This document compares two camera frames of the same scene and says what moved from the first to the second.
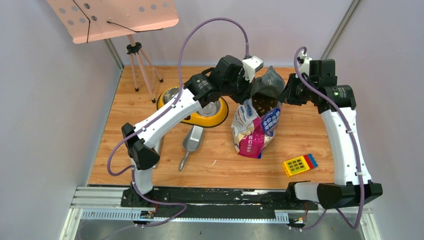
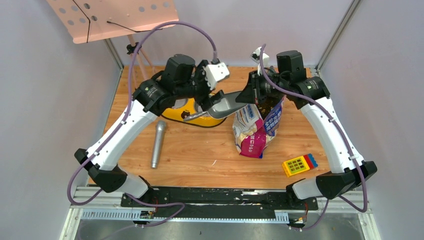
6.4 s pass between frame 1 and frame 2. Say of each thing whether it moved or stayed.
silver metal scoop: moved
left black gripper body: moved
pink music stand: stayed
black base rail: stayed
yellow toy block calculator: stayed
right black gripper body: moved
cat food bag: stayed
